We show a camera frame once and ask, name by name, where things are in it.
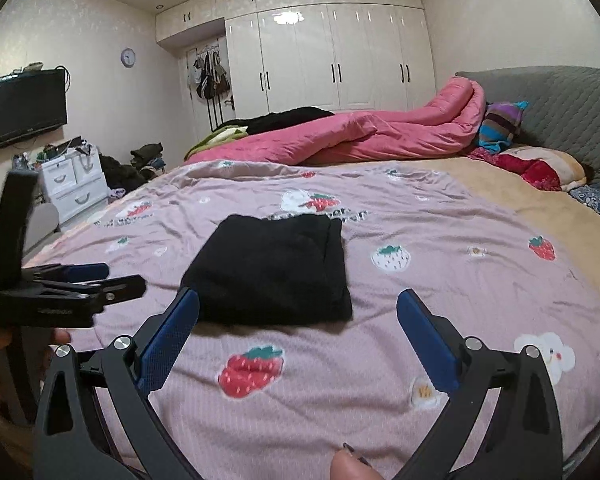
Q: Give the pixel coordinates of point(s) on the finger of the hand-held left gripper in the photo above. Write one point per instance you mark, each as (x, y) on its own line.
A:
(80, 272)
(120, 290)

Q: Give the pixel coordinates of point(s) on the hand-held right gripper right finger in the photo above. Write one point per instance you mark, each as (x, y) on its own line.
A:
(427, 345)

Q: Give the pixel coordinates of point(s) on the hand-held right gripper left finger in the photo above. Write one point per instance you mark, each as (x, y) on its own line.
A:
(167, 342)

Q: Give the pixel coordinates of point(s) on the black sweater with orange cuffs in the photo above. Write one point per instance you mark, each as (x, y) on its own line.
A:
(270, 270)

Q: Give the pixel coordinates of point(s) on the black clothes pile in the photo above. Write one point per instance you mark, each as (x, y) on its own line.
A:
(122, 175)

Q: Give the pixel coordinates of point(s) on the olive clothes pile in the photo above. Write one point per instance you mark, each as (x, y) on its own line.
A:
(147, 152)

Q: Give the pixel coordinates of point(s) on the person's right hand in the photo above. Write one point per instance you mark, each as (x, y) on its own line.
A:
(355, 467)

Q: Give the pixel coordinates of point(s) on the pink strawberry print bedsheet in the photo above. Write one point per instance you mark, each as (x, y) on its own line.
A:
(455, 300)

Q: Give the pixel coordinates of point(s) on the pale grey chair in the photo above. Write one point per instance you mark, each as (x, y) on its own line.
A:
(42, 225)

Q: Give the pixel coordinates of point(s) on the white drawer cabinet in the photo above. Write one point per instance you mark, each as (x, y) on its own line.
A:
(75, 195)

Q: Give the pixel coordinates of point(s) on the tan bed sheet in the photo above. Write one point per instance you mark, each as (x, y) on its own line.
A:
(530, 210)

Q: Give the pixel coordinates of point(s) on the green cloth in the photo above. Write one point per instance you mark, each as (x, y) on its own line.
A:
(220, 137)

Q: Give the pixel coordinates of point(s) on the red cloth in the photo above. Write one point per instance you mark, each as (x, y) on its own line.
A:
(525, 167)

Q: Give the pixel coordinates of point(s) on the pink quilt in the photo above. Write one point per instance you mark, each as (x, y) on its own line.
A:
(380, 130)

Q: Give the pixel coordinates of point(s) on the blue floral cloth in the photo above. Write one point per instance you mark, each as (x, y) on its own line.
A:
(597, 205)

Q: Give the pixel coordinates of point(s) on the black handbag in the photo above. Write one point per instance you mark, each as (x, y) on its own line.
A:
(207, 82)

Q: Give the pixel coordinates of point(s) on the cream pillow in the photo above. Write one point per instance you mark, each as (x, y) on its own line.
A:
(562, 160)

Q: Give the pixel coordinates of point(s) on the striped multicolour pillow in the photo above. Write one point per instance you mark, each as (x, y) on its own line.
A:
(500, 127)

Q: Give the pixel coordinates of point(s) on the brown handbag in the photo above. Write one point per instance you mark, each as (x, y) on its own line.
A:
(221, 80)

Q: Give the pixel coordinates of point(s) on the black clothing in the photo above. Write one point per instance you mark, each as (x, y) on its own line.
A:
(280, 119)

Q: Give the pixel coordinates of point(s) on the grey quilted headboard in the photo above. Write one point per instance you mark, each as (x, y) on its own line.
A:
(570, 110)

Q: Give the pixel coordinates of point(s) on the white wardrobe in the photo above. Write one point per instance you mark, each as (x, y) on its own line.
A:
(365, 55)

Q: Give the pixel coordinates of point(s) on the black wall television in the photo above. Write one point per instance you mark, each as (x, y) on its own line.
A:
(27, 107)

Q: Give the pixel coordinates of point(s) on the round wall clock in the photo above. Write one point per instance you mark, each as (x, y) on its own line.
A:
(128, 57)

